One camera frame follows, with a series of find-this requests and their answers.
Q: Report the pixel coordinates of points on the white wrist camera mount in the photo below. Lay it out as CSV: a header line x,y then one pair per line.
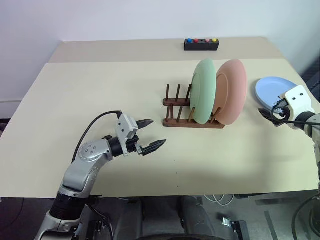
x,y
122,127
297,100

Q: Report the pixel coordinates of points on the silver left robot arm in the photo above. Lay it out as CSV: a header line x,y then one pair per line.
x,y
82,172

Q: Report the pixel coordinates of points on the pink plastic plate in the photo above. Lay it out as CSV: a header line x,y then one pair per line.
x,y
232,95

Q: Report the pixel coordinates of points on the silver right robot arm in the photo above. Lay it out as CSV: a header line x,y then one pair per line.
x,y
315,132

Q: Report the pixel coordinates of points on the dark grey rounded shape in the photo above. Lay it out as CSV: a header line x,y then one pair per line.
x,y
195,217

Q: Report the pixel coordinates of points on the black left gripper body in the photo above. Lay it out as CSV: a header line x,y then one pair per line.
x,y
132,147

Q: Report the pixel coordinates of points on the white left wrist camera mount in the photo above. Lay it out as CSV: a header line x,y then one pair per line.
x,y
122,127

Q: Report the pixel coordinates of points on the wooden dish rack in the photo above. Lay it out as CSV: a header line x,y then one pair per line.
x,y
180,123

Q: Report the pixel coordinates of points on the black button box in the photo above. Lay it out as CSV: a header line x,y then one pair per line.
x,y
201,47

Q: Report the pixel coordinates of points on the dark furniture piece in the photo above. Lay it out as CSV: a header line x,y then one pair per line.
x,y
312,75

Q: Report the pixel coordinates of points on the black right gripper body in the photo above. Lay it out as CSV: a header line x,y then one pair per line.
x,y
283,112

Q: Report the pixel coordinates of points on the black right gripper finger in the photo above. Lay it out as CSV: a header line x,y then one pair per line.
x,y
278,103
267,114

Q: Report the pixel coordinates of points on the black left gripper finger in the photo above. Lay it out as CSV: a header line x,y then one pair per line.
x,y
143,123
152,148

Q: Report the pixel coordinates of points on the black metal floor bracket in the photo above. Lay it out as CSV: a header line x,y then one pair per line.
x,y
237,227

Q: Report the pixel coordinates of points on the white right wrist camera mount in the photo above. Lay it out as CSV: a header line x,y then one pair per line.
x,y
297,100

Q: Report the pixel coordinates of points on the blue plastic plate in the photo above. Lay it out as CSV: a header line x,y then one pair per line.
x,y
270,90

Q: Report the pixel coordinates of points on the green plastic plate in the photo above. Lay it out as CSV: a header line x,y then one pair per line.
x,y
203,95

